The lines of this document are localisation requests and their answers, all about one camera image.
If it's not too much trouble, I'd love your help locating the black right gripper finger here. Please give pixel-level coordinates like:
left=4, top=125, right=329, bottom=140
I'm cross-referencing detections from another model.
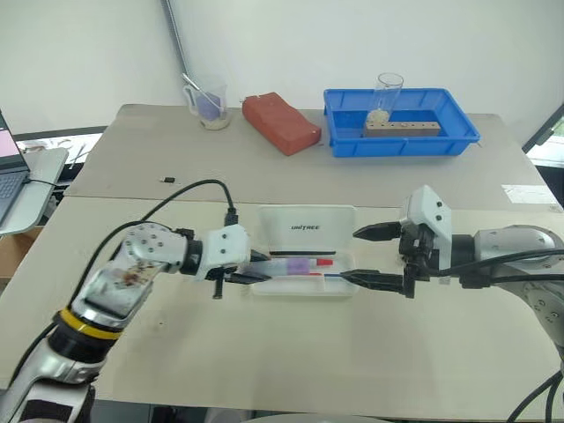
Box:
left=341, top=269, right=409, bottom=295
left=352, top=223, right=403, bottom=243

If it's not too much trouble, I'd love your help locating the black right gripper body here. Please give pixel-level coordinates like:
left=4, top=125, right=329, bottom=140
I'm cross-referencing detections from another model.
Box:
left=397, top=219, right=442, bottom=301

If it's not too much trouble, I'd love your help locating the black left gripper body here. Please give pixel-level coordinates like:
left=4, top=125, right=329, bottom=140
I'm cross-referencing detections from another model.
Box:
left=203, top=249, right=265, bottom=301

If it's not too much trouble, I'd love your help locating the red-capped marker with purple label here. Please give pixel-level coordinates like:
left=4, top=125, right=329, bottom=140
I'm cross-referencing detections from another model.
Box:
left=263, top=258, right=334, bottom=277

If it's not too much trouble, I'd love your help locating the white plastic pencil case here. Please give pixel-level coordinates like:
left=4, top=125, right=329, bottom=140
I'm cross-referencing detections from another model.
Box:
left=249, top=204, right=359, bottom=299

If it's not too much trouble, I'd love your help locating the black pen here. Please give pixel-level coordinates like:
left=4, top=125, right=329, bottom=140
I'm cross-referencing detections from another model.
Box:
left=268, top=250, right=337, bottom=258

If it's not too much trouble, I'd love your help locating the blue plastic bin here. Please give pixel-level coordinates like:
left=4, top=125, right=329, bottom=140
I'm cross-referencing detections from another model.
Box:
left=323, top=87, right=482, bottom=159

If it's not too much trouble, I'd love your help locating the wooden block with holes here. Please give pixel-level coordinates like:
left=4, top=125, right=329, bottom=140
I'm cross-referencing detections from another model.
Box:
left=363, top=121, right=442, bottom=139

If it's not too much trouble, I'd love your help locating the white paper label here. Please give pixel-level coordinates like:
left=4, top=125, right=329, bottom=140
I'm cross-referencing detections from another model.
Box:
left=501, top=183, right=554, bottom=206

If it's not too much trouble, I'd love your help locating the red brick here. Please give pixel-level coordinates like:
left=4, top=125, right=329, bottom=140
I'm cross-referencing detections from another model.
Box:
left=241, top=91, right=323, bottom=158

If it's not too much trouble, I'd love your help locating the clear drinking glass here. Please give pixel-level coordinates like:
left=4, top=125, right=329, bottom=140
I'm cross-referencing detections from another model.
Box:
left=366, top=72, right=405, bottom=126

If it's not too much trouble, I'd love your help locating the clear plastic measuring cup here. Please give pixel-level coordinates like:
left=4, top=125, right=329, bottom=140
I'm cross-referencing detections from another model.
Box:
left=182, top=73, right=233, bottom=131

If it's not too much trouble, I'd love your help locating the metal spoon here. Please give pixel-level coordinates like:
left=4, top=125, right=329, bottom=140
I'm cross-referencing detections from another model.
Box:
left=182, top=73, right=221, bottom=112

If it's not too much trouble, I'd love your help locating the brown cardboard box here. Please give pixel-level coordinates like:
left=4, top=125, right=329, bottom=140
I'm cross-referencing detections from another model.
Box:
left=0, top=226, right=44, bottom=279

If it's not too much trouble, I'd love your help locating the grey laptop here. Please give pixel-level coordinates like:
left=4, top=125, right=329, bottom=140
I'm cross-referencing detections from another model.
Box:
left=0, top=108, right=32, bottom=226

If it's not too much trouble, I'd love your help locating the metal pole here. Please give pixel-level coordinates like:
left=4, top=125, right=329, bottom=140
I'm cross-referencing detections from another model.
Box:
left=160, top=0, right=192, bottom=85

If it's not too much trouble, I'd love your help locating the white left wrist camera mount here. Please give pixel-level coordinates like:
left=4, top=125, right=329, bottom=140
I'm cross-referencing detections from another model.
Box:
left=193, top=223, right=251, bottom=282

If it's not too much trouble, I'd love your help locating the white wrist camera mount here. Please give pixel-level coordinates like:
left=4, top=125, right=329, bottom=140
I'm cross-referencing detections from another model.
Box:
left=398, top=184, right=454, bottom=271
left=193, top=223, right=251, bottom=282

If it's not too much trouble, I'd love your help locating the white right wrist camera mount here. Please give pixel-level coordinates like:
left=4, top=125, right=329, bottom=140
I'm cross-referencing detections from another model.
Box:
left=398, top=184, right=454, bottom=271

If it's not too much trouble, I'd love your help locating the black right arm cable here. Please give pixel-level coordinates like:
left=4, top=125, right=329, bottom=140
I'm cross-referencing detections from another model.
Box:
left=418, top=248, right=564, bottom=291

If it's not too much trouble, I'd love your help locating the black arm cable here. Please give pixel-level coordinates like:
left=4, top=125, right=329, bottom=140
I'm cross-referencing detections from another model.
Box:
left=12, top=179, right=241, bottom=389
left=418, top=248, right=564, bottom=291

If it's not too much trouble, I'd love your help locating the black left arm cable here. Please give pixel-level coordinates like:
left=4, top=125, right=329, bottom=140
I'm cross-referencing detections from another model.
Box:
left=12, top=179, right=241, bottom=389

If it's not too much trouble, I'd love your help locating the black laptop cable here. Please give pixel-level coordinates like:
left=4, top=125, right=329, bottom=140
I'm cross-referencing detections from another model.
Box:
left=25, top=175, right=68, bottom=191

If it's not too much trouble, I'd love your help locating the black cable bundle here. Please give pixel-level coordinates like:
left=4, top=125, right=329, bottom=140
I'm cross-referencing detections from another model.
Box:
left=516, top=360, right=564, bottom=423

